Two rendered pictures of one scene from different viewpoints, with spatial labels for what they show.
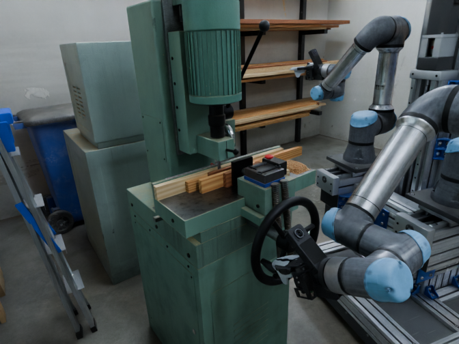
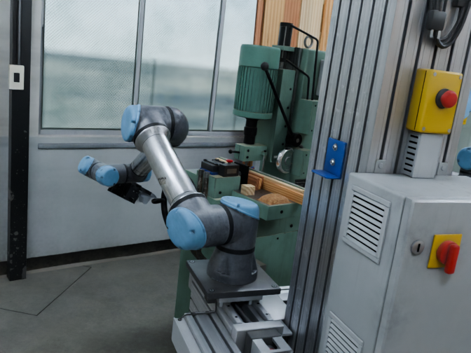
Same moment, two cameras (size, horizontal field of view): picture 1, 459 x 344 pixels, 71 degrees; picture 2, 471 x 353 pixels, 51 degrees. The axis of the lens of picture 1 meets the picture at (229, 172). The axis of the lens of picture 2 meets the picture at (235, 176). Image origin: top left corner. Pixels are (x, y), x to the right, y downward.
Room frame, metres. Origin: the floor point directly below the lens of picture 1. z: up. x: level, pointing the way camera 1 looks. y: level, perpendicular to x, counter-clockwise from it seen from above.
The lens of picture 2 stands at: (0.94, -2.18, 1.44)
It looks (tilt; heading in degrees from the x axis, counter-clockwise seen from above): 13 degrees down; 87
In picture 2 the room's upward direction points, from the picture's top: 7 degrees clockwise
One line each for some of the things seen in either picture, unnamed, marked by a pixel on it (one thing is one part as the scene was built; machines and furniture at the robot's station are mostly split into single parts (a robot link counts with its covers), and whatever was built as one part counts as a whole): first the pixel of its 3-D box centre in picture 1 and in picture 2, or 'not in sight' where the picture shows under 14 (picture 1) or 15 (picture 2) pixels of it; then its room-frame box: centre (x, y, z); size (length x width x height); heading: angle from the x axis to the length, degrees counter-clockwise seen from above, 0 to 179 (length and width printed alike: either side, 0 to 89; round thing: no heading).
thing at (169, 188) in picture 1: (227, 170); (255, 178); (1.14, 0.01, 0.93); 0.60 x 0.02 x 0.05; 127
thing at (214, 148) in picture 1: (215, 147); (251, 153); (1.11, 0.05, 1.03); 0.14 x 0.07 x 0.09; 37
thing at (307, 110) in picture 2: not in sight; (310, 116); (1.36, 0.04, 1.23); 0.09 x 0.08 x 0.15; 37
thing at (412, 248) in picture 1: (393, 251); (108, 174); (0.56, -0.34, 0.96); 0.11 x 0.11 x 0.08; 35
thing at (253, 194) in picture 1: (266, 190); (217, 183); (0.97, -0.12, 0.92); 0.15 x 0.13 x 0.09; 127
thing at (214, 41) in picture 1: (213, 52); (256, 82); (1.10, 0.04, 1.35); 0.18 x 0.18 x 0.31
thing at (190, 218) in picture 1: (249, 194); (231, 191); (1.04, -0.07, 0.87); 0.61 x 0.30 x 0.06; 127
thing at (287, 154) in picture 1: (251, 166); (266, 185); (1.19, -0.09, 0.92); 0.59 x 0.02 x 0.04; 127
